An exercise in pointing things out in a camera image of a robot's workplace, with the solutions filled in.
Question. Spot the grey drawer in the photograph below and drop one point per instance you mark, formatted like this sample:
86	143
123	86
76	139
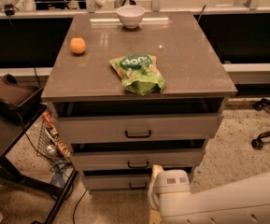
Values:
136	159
130	179
138	128

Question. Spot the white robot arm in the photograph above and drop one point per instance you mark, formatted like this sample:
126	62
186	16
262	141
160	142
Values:
243	202

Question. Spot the grey drawer cabinet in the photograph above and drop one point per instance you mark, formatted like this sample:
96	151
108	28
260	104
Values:
87	86

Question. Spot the green chip bag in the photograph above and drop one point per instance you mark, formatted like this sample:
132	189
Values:
139	73

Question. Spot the orange fruit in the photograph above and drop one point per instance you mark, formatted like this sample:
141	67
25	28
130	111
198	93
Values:
77	45

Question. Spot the white bowl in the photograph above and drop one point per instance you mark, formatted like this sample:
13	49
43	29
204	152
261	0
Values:
130	16

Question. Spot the brown padded case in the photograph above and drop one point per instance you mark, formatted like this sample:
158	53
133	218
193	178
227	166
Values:
17	101

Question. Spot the black side table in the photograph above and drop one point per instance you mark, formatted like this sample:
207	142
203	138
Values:
10	133

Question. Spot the black power adapter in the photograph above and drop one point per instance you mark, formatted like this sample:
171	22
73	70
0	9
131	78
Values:
9	9

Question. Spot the wire basket with snacks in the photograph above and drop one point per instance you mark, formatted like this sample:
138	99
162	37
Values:
50	144

